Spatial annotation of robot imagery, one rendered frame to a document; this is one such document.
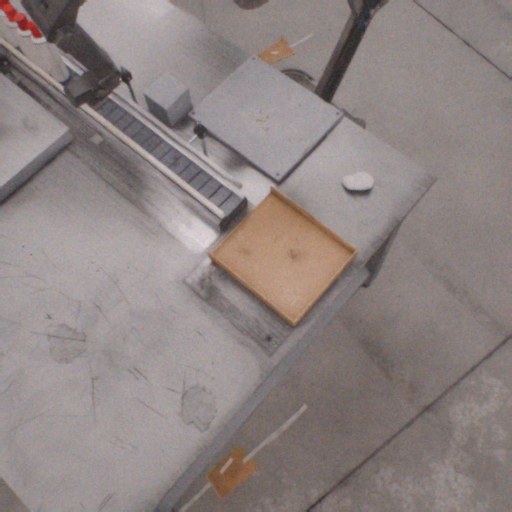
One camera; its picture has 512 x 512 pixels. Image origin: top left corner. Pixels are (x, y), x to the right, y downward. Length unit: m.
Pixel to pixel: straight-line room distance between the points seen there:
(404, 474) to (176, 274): 1.20
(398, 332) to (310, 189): 0.94
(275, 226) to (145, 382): 0.53
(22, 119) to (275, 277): 0.89
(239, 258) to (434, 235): 1.23
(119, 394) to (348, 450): 1.06
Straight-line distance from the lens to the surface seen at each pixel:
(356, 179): 1.51
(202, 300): 1.39
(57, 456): 1.41
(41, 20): 1.05
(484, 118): 2.85
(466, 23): 3.23
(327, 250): 1.43
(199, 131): 1.47
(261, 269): 1.40
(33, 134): 1.72
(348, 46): 2.05
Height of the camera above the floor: 2.14
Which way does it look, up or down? 67 degrees down
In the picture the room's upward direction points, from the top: 7 degrees counter-clockwise
